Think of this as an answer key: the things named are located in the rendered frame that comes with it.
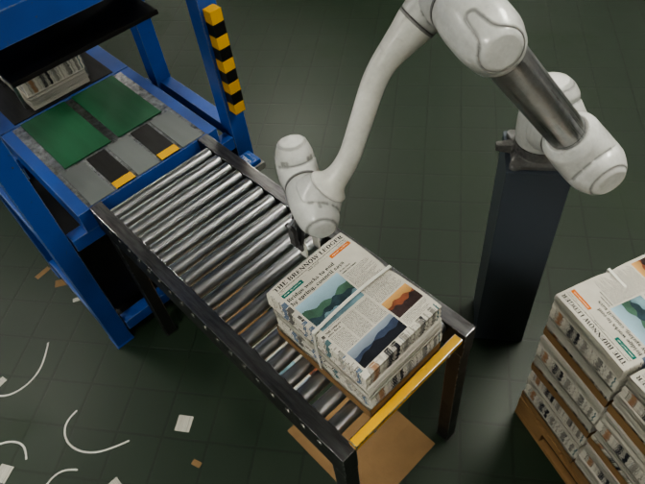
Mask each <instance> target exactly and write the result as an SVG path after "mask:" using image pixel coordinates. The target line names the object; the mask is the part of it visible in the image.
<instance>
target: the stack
mask: <svg viewBox="0 0 645 484"><path fill-rule="evenodd" d="M546 325H547V329H548V330H549V331H550V333H551V334H552V335H553V336H554V337H555V338H556V340H557V341H558V342H559V343H560V344H561V346H562V347H563V348H564V349H565V350H566V352H567V353H568V354H569V355H570V356H571V357H572V359H573V360H574V361H575V362H576V363H577V365H578V366H579V367H580V368H581V369H582V371H583V372H584V373H585V374H586V376H587V377H588V378H589V379H590V381H591V382H592V383H593V384H594V385H595V387H596V388H597V389H598V390H599V392H600V393H601V394H602V395H603V397H604V398H605V399H606V400H607V402H609V401H611V400H613V402H612V407H613V408H614V409H615V410H616V411H617V413H618V414H619V415H620V416H621V417H622V418H623V420H624V421H625V422H626V423H627V424H628V425H629V427H630V428H631V429H632V430H633V432H634V433H635V434H636V435H637V436H638V438H639V439H640V440H641V441H642V442H643V444H644V445H645V254H644V255H642V256H639V257H637V258H635V259H633V260H631V261H628V262H626V263H624V264H622V265H620V266H618V267H616V268H615V269H613V270H611V268H608V269H607V271H606V272H605V273H604V274H602V275H598V276H596V277H594V278H590V279H588V280H586V281H583V282H581V283H579V284H577V285H575V286H573V287H570V288H568V289H566V290H564V291H562V292H560V293H559V294H557V295H556V296H555V299H554V303H552V309H551V310H550V314H549V319H548V322H547V324H546ZM534 364H535V366H536V367H537V368H538V370H539V371H540V372H541V373H542V375H543V376H544V377H545V378H546V380H547V381H548V382H549V383H550V384H551V386H552V387H553V388H554V389H555V391H556V392H557V393H558V394H559V396H560V397H561V398H562V400H563V401H564V402H565V403H566V405H567V406H568V407H569V408H570V410H571V411H572V412H573V413H574V415H575V416H576V417H577V419H578V420H579V421H580V423H581V424H582V425H583V426H584V428H585V429H586V431H587V432H588V433H591V432H593V431H595V430H597V431H596V432H595V433H594V434H592V435H591V439H592V440H593V441H594V442H595V444H596V445H597V446H598V447H599V449H600V450H601V451H602V452H603V453H604V454H605V455H606V456H607V457H608V459H609V460H610V462H611V463H612V465H613V466H614V467H615V468H616V469H617V470H618V472H619V473H620V474H621V475H622V477H623V478H624V479H625V480H626V482H627V483H628V484H645V456H644V455H643V453H642V452H641V451H640V450H639V449H638V447H637V446H636V445H635V444H634V442H633V441H632V440H631V439H630V437H629V436H628V435H627V434H626V433H625V431H624V430H623V429H622V428H621V427H620V425H619V424H618V423H617V422H616V420H615V419H614V418H613V417H612V416H611V414H610V413H609V412H608V411H607V409H608V406H607V407H606V406H605V408H604V406H603V405H602V404H601V403H600V401H599V400H597V399H596V398H595V396H594V395H593V394H592V393H591V391H590V390H589V389H588V388H587V387H586V385H585V384H584V383H583V381H582V380H581V379H580V378H579V377H578V375H577V374H576V373H575V372H574V370H573V369H572V368H571V367H570V366H569V364H568V363H567V362H566V361H565V359H564V358H563V357H562V356H561V354H560V353H559V352H558V351H557V349H556V348H555V347H554V346H553V345H552V343H551V342H550V341H549V340H548V338H547V337H546V336H545V335H544V334H543V335H542V336H541V337H540V341H539V345H538V348H537V352H536V357H535V358H534ZM527 382H528V384H526V385H527V386H526V389H525V390H524V392H523V393H524V394H525V395H526V397H527V398H528V399H529V401H530V402H531V403H532V405H533V406H534V407H535V408H536V410H537V411H538V413H539V414H540V416H541V417H542V418H543V419H544V420H545V422H546V423H547V425H548V426H549V427H550V429H551V430H552V432H553V433H554V434H555V436H556V437H557V439H558V440H559V441H560V443H561V445H562V446H563V448H564V449H565V450H566V452H567V453H568V455H569V456H570V457H571V459H572V460H573V459H575V458H576V460H575V461H574V462H575V464H576V466H577V467H578V468H579V470H580V471H581V472H582V474H583V475H584V476H585V478H586V479H587V480H588V482H589V483H590V484H620V483H619V481H618V480H617V479H616V478H615V476H614V475H613V474H612V472H611V471H610V470H609V468H608V467H607V466H606V464H605V463H604V462H603V461H602V459H601V458H600V457H599V455H598V454H597V453H596V451H595V450H594V449H593V448H592V446H591V445H590V444H589V442H588V441H587V439H588V438H586V437H585V436H584V435H583V433H582V432H581V431H580V429H579V428H578V427H577V426H576V425H575V424H574V423H573V422H572V420H571V419H570V418H569V416H568V415H567V414H566V413H565V411H564V410H563V409H562V407H561V406H560V405H559V403H558V402H557V401H556V400H555V398H554V397H553V396H552V394H551V393H550V392H549V391H548V389H547V388H546V387H545V386H544V384H543V383H542V382H541V380H540V379H539V378H538V376H537V375H536V374H535V373H534V371H533V370H532V371H531V374H530V375H529V376H528V381H527ZM514 412H515V413H516V415H517V416H518V418H519V419H520V420H521V421H522V422H523V424H524V425H525V427H526V428H527V429H528V431H529V432H530V434H531V435H532V437H533V438H534V439H535V441H536V442H537V444H538V445H539V447H540V448H541V450H542V451H543V453H544V454H545V455H546V457H547V458H548V460H549V461H550V462H551V464H552V465H553V467H554V468H555V469H556V471H557V472H558V474H559V475H560V477H561V478H562V480H563V481H564V483H565V484H577V483H578V484H585V483H584V482H583V481H582V479H581V478H580V477H579V476H578V475H577V474H576V472H575V471H574V470H573V468H572V467H571V465H572V463H573V462H572V463H571V462H570V463H569V462H568V460H567V459H566V458H565V456H564V455H563V454H562V452H561V450H560V449H559V448H558V446H557V445H556V443H555V442H554V441H553V439H552V438H551V437H550V435H549V434H548V432H547V431H546V430H545V428H544V427H543V425H542V424H541V423H540V421H539V420H538V418H537V417H536V415H535V414H534V413H533V411H532V410H531V408H530V407H529V406H528V404H527V403H526V402H525V400H524V399H523V397H520V398H519V401H518V405H517V407H516V409H515V411H514ZM544 438H545V439H544ZM545 440H546V441H547V442H548V444H549V445H550V446H549V445H548V444H547V442H546V441H545ZM550 447H551V448H550ZM552 449H553V450H552ZM554 451H555V452H556V454H557V455H558V457H559V458H560V459H561V461H560V459H559V458H558V457H557V455H556V454H555V452H554ZM561 462H562V463H561ZM564 466H565V467H564ZM569 472H570V474H571V475H572V476H573V478H574V479H575V481H576V482H577V483H576V482H575V481H574V479H573V478H572V476H571V475H570V474H569Z"/></svg>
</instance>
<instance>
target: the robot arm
mask: <svg viewBox="0 0 645 484"><path fill-rule="evenodd" d="M436 33H439V35H440V37H441V38H442V40H443V41H444V43H445V44H446V45H447V46H448V48H449V49H450V50H451V51H452V52H453V53H454V55H455V56H456V57H457V58H458V59H459V60H460V61H461V62H462V63H463V64H464V65H466V66H467V67H468V68H470V69H471V70H472V71H474V72H475V73H476V74H478V75H480V76H482V77H486V78H491V79H492V80H493V81H494V82H495V83H496V85H497V86H498V87H499V88H500V89H501V90H502V91H503V92H504V94H505V95H506V96H507V97H508V98H509V99H510V100H511V101H512V102H513V104H514V105H515V106H516V107H517V108H518V115H517V119H516V126H515V130H508V131H507V137H508V140H501V141H496V142H495V146H496V147H495V150H496V151H499V152H504V153H509V154H510V159H511V161H510V163H509V169H510V170H512V171H519V170H539V171H558V172H559V173H560V174H561V176H562V177H563V178H564V179H565V180H566V181H567V182H568V183H569V184H570V185H571V186H572V187H574V188H575V189H577V190H579V191H581V192H584V193H586V194H589V195H602V194H606V193H608V192H610V191H611V190H613V189H614V188H615V187H617V186H618V185H619V184H620V183H621V182H622V181H623V180H624V179H625V176H626V173H627V170H628V164H627V159H626V155H625V152H624V150H623V149H622V147H621V146H620V145H619V144H618V142H617V141H616V140H615V139H614V138H613V137H612V135H611V134H610V133H609V132H608V131H607V130H606V128H605V127H604V126H603V125H602V124H601V123H600V122H599V121H598V119H597V118H596V117H594V116H593V115H592V114H590V113H588V112H587V111H586V109H585V105H584V103H583V101H582V99H581V98H580V97H581V91H580V89H579V88H578V86H577V84H576V83H575V81H574V80H573V79H572V78H570V77H569V76H567V75H566V74H563V73H560V72H547V71H546V69H545V68H544V67H543V65H542V64H541V63H540V61H539V60H538V58H537V57H536V56H535V54H534V53H533V52H532V50H531V49H530V48H529V47H528V45H527V44H528V37H527V33H526V30H525V26H524V23H523V20H522V19H521V17H520V15H519V14H518V12H517V11H516V10H515V8H514V7H513V6H512V5H511V4H510V2H509V1H508V0H405V1H404V3H403V4H402V6H401V7H400V9H399V10H398V12H397V14H396V16H395V18H394V20H393V22H392V24H391V26H390V28H389V29H388V31H387V33H386V34H385V35H384V37H383V39H382V40H381V42H380V44H379V45H378V47H377V49H376V50H375V52H374V54H373V55H372V57H371V59H370V62H369V64H368V66H367V68H366V70H365V73H364V75H363V77H362V80H361V83H360V85H359V88H358V91H357V95H356V98H355V101H354V105H353V108H352V112H351V115H350V117H349V121H348V124H347V128H346V133H345V137H344V140H343V143H342V146H341V149H340V151H339V154H338V155H337V156H336V158H335V160H334V161H333V162H332V164H331V165H330V166H329V167H328V168H326V169H325V170H323V171H320V170H319V167H318V163H317V160H316V158H315V157H314V153H313V149H312V147H311V146H310V144H309V142H308V141H307V139H306V138H305V137H304V136H302V135H300V134H290V135H287V136H284V137H282V138H281V139H279V140H278V142H277V144H276V148H275V167H276V172H277V175H278V179H279V182H280V184H281V186H282V187H283V191H284V194H285V199H286V202H287V204H288V205H289V208H290V210H291V212H292V214H293V215H292V221H291V222H290V223H289V224H288V223H286V224H285V227H286V228H287V229H288V232H289V237H290V241H291V244H292V245H293V246H295V247H296V248H298V249H299V250H300V253H301V254H302V255H303V256H305V257H306V258H308V257H309V255H308V251H307V246H306V243H305V242H304V233H306V234H309V235H311V236H312V240H313V244H314V245H315V246H316V247H318V248H320V247H321V242H320V238H324V237H326V236H329V235H330V234H332V233H333V232H334V231H335V230H336V229H337V228H338V225H339V222H340V211H341V206H342V203H343V201H344V199H345V197H346V195H345V187H346V184H347V183H348V181H349V180H350V178H351V176H352V175H353V173H354V171H355V169H356V168H357V165H358V163H359V161H360V159H361V156H362V154H363V152H364V149H365V146H366V143H367V140H368V137H369V134H370V129H371V127H372V124H373V121H374V118H375V115H376V113H377V110H378V107H379V104H380V101H381V98H382V95H383V93H384V90H385V88H386V85H387V83H388V81H389V79H390V78H391V77H392V75H393V73H394V72H395V71H396V69H397V68H398V67H399V66H400V65H401V64H402V63H403V62H404V61H405V60H406V59H408V58H409V57H410V56H411V55H412V54H413V53H415V52H416V51H417V49H418V48H420V47H421V46H422V45H423V44H425V43H426V42H427V41H428V40H430V39H431V38H432V37H433V36H434V35H435V34H436ZM295 224H296V225H297V230H295V228H296V227H295Z"/></svg>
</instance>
